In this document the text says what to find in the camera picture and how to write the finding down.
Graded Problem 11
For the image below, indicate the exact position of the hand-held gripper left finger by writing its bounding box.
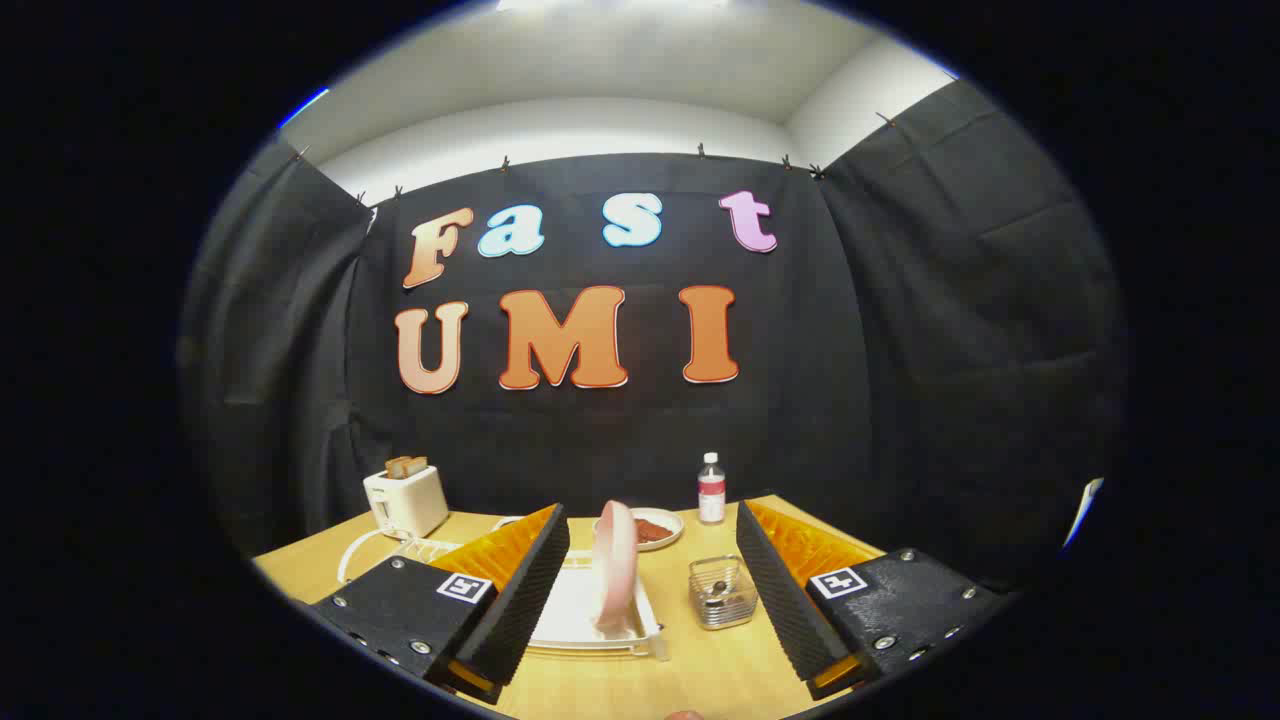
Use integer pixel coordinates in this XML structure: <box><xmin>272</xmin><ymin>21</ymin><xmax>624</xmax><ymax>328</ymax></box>
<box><xmin>310</xmin><ymin>503</ymin><xmax>571</xmax><ymax>706</ymax></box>

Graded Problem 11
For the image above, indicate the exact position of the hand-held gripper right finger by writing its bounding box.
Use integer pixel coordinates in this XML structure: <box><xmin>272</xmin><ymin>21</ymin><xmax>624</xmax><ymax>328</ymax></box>
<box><xmin>736</xmin><ymin>498</ymin><xmax>1011</xmax><ymax>701</ymax></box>

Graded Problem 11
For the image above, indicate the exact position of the white wire dish rack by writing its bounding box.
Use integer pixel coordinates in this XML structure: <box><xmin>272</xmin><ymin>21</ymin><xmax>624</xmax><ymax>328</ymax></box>
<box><xmin>385</xmin><ymin>515</ymin><xmax>671</xmax><ymax>661</ymax></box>

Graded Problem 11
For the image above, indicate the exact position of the metal wire basket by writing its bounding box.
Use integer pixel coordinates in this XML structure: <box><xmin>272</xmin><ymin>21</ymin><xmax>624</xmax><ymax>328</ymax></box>
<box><xmin>688</xmin><ymin>556</ymin><xmax>759</xmax><ymax>631</ymax></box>

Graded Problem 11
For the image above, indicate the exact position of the pink plate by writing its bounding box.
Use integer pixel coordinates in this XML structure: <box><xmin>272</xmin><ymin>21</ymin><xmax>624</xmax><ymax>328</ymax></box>
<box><xmin>594</xmin><ymin>500</ymin><xmax>639</xmax><ymax>637</ymax></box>

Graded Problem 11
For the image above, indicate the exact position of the beige plate with meat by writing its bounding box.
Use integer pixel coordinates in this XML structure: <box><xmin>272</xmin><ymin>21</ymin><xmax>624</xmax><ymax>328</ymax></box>
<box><xmin>592</xmin><ymin>507</ymin><xmax>685</xmax><ymax>553</ymax></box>

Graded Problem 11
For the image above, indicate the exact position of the clear bottle with red label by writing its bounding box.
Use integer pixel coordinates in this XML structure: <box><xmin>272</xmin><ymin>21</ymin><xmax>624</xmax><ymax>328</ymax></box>
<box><xmin>697</xmin><ymin>452</ymin><xmax>727</xmax><ymax>526</ymax></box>

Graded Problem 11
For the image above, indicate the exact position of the white toaster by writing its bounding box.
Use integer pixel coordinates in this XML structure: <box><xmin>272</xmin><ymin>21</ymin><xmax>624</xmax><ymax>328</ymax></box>
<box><xmin>363</xmin><ymin>465</ymin><xmax>450</xmax><ymax>541</ymax></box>

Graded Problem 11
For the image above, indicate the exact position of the black backdrop cloth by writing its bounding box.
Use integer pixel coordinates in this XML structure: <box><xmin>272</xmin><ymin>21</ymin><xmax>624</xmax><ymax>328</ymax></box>
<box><xmin>178</xmin><ymin>80</ymin><xmax>1129</xmax><ymax>591</ymax></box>

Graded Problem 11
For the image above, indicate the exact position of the white power cable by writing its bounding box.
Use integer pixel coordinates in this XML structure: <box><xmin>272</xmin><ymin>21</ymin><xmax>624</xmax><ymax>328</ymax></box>
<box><xmin>337</xmin><ymin>525</ymin><xmax>403</xmax><ymax>584</ymax></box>

